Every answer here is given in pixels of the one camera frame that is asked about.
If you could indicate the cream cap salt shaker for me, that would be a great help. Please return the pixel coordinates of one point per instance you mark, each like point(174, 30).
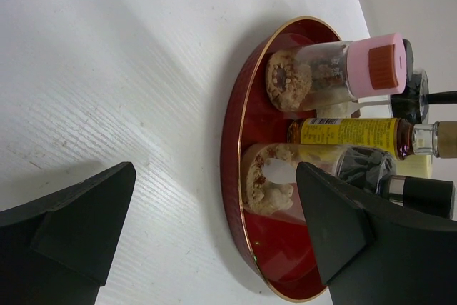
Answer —
point(416, 166)

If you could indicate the black cap pepper grinder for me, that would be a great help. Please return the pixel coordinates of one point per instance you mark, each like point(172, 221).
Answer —
point(412, 105)

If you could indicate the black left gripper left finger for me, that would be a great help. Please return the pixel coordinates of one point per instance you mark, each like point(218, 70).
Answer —
point(58, 249)

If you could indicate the pink cap spice jar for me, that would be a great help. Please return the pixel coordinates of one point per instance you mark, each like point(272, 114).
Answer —
point(315, 76)

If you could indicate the short yellow oil bottle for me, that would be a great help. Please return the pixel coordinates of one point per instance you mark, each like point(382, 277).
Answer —
point(396, 136)

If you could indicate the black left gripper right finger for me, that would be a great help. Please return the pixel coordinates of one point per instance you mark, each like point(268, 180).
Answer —
point(372, 251)

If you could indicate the red round lacquer tray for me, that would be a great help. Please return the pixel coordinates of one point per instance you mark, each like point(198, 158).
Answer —
point(279, 252)

